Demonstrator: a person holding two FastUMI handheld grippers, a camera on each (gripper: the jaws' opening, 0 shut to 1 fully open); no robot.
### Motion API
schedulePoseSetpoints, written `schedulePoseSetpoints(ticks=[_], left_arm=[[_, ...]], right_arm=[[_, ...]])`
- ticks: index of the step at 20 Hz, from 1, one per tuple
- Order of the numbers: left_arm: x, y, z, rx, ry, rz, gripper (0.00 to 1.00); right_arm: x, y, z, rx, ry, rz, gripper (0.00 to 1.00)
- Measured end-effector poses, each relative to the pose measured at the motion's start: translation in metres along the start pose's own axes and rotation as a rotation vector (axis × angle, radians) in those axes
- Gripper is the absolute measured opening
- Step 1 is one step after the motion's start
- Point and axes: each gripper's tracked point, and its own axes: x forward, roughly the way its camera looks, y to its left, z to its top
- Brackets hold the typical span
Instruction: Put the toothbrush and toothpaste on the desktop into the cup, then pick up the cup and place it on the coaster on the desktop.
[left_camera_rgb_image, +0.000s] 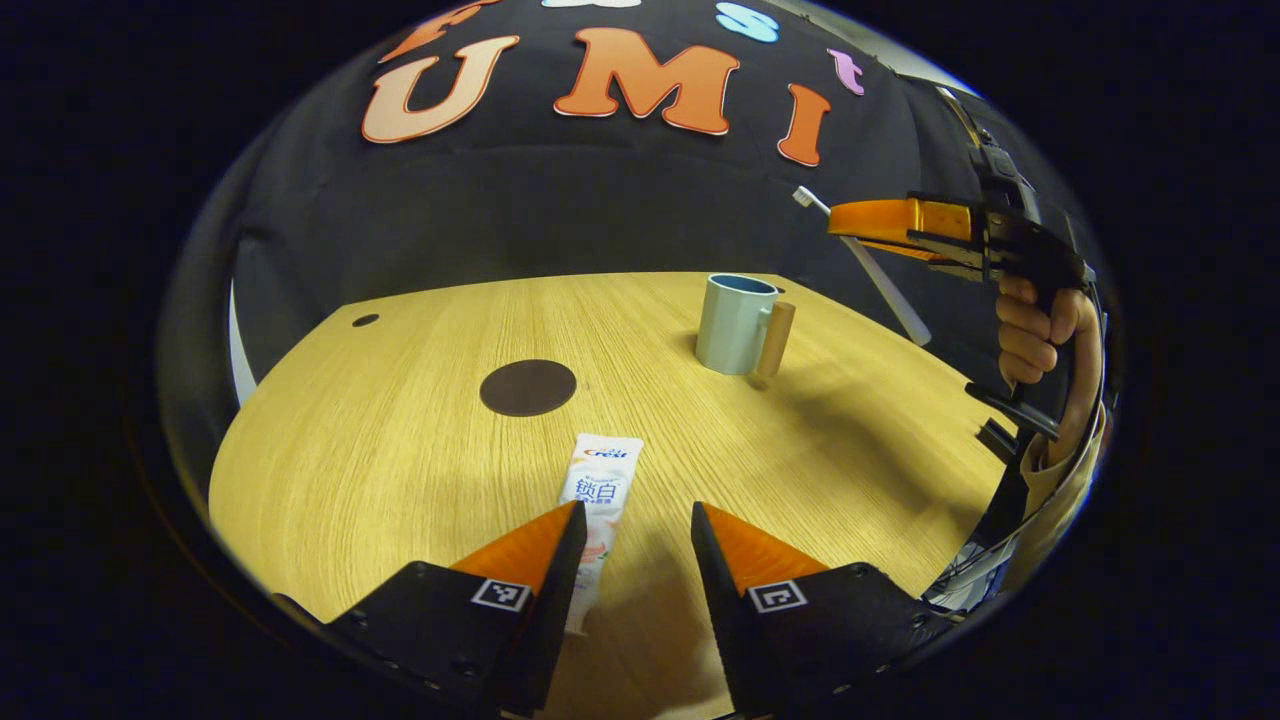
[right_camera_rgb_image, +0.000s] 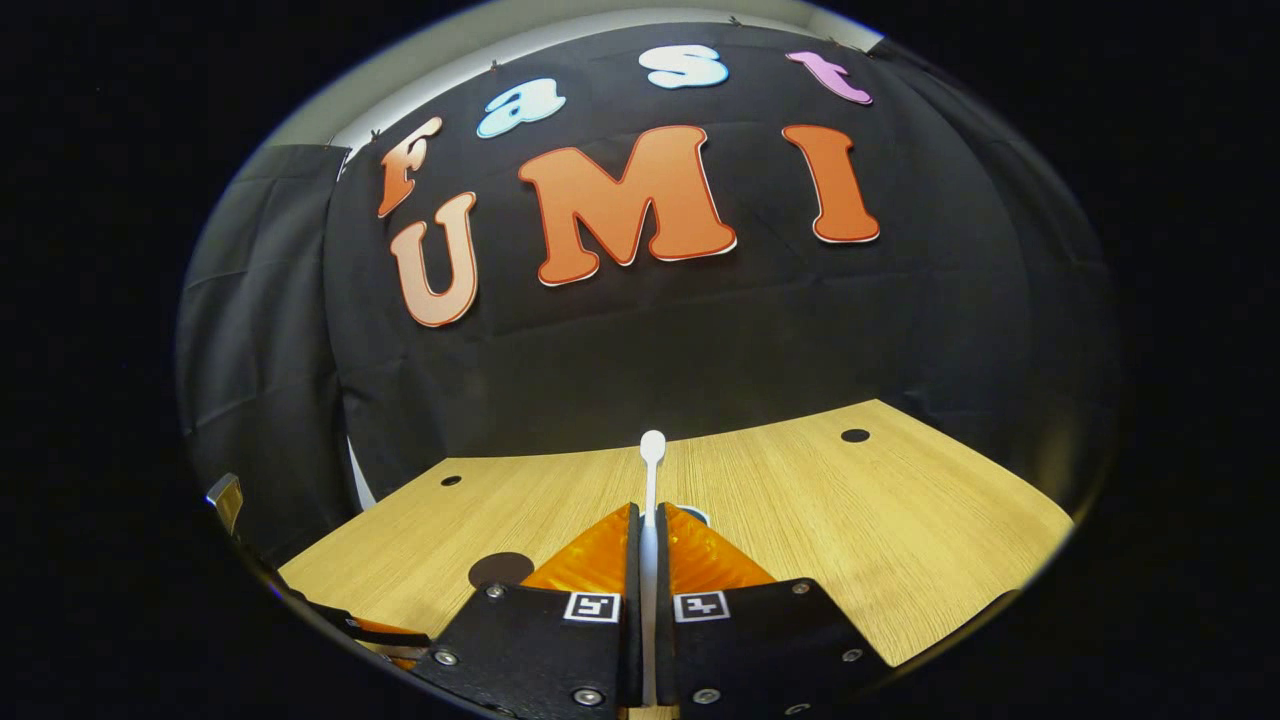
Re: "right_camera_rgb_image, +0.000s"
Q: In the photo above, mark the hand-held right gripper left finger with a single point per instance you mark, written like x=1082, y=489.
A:
x=540, y=650

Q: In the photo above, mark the dark round coaster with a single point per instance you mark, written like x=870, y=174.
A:
x=498, y=570

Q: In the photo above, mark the black backdrop cloth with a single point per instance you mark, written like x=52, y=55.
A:
x=650, y=350

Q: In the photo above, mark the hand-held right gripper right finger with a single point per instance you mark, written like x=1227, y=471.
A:
x=760, y=640

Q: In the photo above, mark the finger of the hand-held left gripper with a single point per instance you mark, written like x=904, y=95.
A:
x=385, y=636

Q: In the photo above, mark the white toothbrush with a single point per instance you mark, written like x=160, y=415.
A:
x=652, y=470

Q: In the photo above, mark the light blue cup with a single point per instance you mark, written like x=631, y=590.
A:
x=694, y=514

